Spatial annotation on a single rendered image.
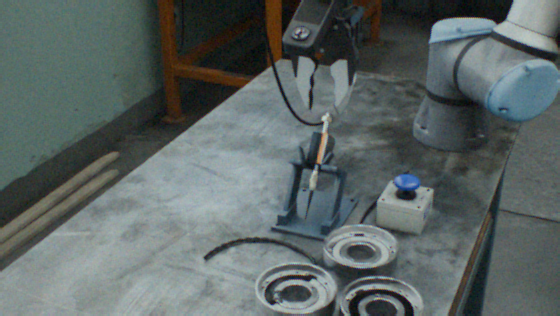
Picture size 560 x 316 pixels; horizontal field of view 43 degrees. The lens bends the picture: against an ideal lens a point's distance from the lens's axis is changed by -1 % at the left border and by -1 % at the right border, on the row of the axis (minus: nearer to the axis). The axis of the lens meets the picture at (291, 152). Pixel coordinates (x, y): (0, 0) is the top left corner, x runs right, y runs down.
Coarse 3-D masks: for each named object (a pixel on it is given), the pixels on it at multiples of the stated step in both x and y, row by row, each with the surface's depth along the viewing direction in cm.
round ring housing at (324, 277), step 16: (272, 272) 96; (288, 272) 97; (304, 272) 97; (320, 272) 96; (256, 288) 92; (288, 288) 95; (304, 288) 94; (336, 288) 92; (256, 304) 92; (288, 304) 91; (304, 304) 91; (336, 304) 92
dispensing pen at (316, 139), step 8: (328, 112) 111; (328, 120) 111; (328, 128) 111; (312, 136) 110; (320, 136) 109; (312, 144) 110; (320, 144) 109; (312, 152) 109; (312, 160) 109; (320, 168) 111; (312, 176) 110; (312, 184) 110; (312, 192) 110
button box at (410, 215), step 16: (384, 192) 112; (400, 192) 112; (416, 192) 112; (432, 192) 113; (384, 208) 110; (400, 208) 109; (416, 208) 108; (384, 224) 111; (400, 224) 110; (416, 224) 109
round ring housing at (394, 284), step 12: (372, 276) 94; (348, 288) 92; (360, 288) 94; (396, 288) 94; (408, 288) 92; (372, 300) 92; (384, 300) 92; (396, 300) 91; (420, 300) 90; (348, 312) 89; (360, 312) 89; (372, 312) 93; (384, 312) 93; (396, 312) 90; (420, 312) 88
